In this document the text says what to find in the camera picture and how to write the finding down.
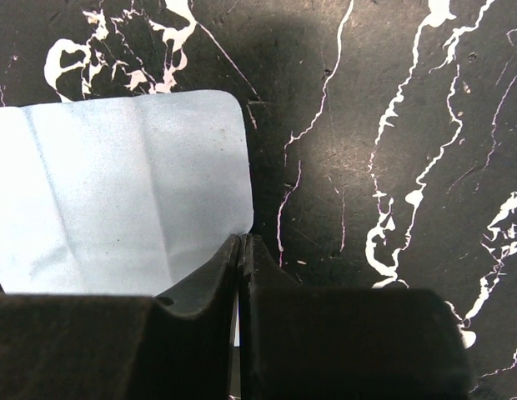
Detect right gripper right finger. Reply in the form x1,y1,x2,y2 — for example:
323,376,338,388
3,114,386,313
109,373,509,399
239,235,471,399

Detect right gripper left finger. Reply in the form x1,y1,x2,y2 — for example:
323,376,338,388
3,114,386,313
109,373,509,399
0,236,241,399

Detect blue cleaning cloth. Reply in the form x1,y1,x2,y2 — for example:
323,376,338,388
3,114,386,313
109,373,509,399
0,90,253,295

